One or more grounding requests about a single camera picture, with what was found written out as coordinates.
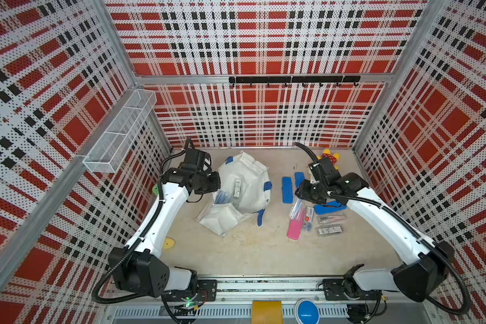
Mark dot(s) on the yellow plush toy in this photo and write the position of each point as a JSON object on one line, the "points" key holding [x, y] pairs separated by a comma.
{"points": [[334, 157]]}

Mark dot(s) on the clear compass case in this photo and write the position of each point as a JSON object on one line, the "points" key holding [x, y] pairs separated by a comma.
{"points": [[222, 198]]}

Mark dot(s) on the white wire wall basket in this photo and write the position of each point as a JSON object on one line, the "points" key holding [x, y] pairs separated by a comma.
{"points": [[129, 115]]}

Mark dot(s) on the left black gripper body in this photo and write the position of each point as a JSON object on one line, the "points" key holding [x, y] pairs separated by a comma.
{"points": [[208, 183]]}

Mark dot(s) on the blue triangular ruler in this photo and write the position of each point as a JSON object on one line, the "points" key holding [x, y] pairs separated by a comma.
{"points": [[329, 207]]}

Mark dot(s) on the clear plastic compass set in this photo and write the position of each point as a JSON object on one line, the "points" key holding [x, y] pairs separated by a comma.
{"points": [[330, 219]]}

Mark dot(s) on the pink pencil case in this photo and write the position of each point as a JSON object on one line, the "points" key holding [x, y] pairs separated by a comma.
{"points": [[295, 225]]}

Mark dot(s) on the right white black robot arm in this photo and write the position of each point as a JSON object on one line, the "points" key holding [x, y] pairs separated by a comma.
{"points": [[425, 263]]}

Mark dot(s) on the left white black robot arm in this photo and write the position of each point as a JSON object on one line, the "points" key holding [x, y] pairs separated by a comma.
{"points": [[136, 269]]}

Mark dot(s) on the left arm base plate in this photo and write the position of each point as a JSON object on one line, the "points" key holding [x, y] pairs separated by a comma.
{"points": [[198, 291]]}

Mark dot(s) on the yellow object by left wall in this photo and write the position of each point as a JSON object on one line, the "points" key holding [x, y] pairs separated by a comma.
{"points": [[168, 243]]}

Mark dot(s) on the blue round button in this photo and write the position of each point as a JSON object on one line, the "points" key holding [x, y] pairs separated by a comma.
{"points": [[306, 312]]}

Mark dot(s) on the white canvas bag blue handles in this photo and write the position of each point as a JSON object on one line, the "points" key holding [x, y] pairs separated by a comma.
{"points": [[247, 181]]}

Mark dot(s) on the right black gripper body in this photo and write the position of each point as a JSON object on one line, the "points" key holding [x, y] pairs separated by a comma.
{"points": [[314, 192]]}

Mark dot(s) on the small clear stationery pack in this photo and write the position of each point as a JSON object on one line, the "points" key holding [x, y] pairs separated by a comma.
{"points": [[308, 219]]}

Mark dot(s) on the clear case barcode label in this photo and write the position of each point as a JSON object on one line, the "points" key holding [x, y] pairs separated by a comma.
{"points": [[330, 230]]}

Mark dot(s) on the yellow block at front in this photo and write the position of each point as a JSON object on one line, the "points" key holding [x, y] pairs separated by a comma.
{"points": [[267, 312]]}

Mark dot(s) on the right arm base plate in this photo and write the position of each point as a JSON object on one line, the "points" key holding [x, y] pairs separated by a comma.
{"points": [[341, 289]]}

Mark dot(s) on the black hook rail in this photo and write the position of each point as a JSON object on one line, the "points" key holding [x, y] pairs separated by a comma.
{"points": [[310, 79]]}

